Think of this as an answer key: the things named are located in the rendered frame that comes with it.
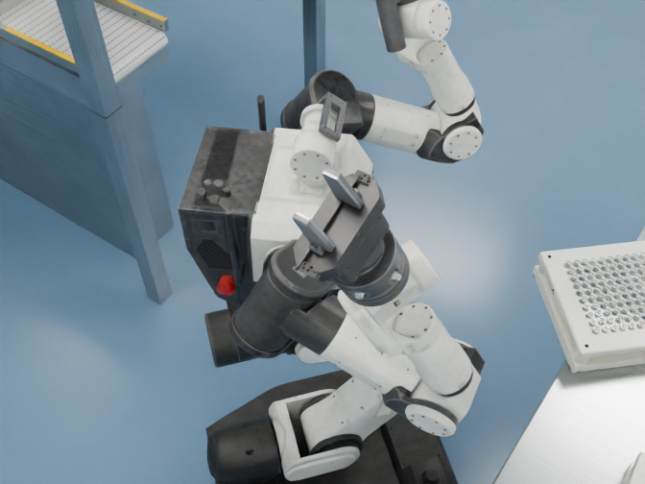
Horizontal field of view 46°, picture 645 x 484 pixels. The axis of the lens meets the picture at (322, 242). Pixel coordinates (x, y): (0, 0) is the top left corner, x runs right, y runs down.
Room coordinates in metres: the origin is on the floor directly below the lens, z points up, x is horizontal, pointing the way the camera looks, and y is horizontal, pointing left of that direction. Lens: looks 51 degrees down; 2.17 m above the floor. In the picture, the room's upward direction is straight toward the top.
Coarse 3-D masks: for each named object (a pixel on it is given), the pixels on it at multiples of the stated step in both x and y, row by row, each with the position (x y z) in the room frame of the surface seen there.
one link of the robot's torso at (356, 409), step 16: (352, 384) 0.93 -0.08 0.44; (320, 400) 0.93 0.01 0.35; (336, 400) 0.91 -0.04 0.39; (352, 400) 0.89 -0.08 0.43; (368, 400) 0.88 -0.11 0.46; (304, 416) 0.91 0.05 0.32; (320, 416) 0.89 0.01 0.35; (336, 416) 0.88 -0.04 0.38; (352, 416) 0.86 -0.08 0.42; (368, 416) 0.86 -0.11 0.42; (384, 416) 0.87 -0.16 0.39; (304, 432) 0.87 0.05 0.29; (320, 432) 0.85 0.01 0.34; (336, 432) 0.84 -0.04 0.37; (352, 432) 0.85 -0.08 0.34; (368, 432) 0.86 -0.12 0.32; (320, 448) 0.81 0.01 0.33
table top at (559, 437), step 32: (576, 384) 0.70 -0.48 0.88; (608, 384) 0.70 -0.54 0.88; (640, 384) 0.70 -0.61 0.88; (544, 416) 0.63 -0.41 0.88; (576, 416) 0.63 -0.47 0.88; (608, 416) 0.63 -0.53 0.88; (640, 416) 0.63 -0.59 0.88; (544, 448) 0.57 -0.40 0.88; (576, 448) 0.57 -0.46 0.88; (608, 448) 0.57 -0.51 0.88; (640, 448) 0.57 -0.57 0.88; (512, 480) 0.51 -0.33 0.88; (544, 480) 0.51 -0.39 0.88; (576, 480) 0.51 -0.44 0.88; (608, 480) 0.51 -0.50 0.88
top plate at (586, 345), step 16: (544, 256) 0.95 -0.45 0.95; (560, 256) 0.95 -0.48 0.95; (576, 256) 0.95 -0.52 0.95; (592, 256) 0.95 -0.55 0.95; (544, 272) 0.92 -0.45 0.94; (560, 272) 0.91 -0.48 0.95; (592, 272) 0.91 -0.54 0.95; (560, 288) 0.87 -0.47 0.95; (592, 288) 0.87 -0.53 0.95; (560, 304) 0.83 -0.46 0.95; (576, 304) 0.83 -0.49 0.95; (624, 304) 0.83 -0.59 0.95; (576, 320) 0.80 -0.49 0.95; (640, 320) 0.80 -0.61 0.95; (576, 336) 0.76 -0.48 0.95; (592, 336) 0.76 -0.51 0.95; (608, 336) 0.76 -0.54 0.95; (624, 336) 0.76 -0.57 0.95; (640, 336) 0.76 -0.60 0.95; (592, 352) 0.72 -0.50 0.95; (608, 352) 0.73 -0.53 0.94; (624, 352) 0.73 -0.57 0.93
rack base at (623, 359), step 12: (540, 276) 0.93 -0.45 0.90; (540, 288) 0.91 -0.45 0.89; (552, 300) 0.87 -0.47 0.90; (552, 312) 0.85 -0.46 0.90; (564, 324) 0.82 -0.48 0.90; (564, 336) 0.79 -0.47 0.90; (564, 348) 0.77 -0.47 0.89; (588, 360) 0.73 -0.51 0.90; (600, 360) 0.73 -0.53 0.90; (612, 360) 0.73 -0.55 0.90; (624, 360) 0.74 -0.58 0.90; (636, 360) 0.74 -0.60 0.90; (576, 372) 0.72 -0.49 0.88
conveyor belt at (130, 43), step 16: (32, 0) 1.96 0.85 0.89; (48, 0) 1.96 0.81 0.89; (0, 16) 1.87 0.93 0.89; (16, 16) 1.87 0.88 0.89; (32, 16) 1.87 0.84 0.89; (48, 16) 1.87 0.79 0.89; (112, 16) 1.87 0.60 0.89; (128, 16) 1.87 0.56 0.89; (32, 32) 1.80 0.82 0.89; (48, 32) 1.80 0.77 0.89; (64, 32) 1.80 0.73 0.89; (112, 32) 1.80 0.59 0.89; (128, 32) 1.80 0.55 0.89; (144, 32) 1.80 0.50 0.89; (160, 32) 1.80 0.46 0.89; (64, 48) 1.73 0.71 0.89; (112, 48) 1.73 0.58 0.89; (128, 48) 1.73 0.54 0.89; (144, 48) 1.73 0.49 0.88; (160, 48) 1.77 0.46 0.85; (112, 64) 1.65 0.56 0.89; (128, 64) 1.67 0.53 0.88
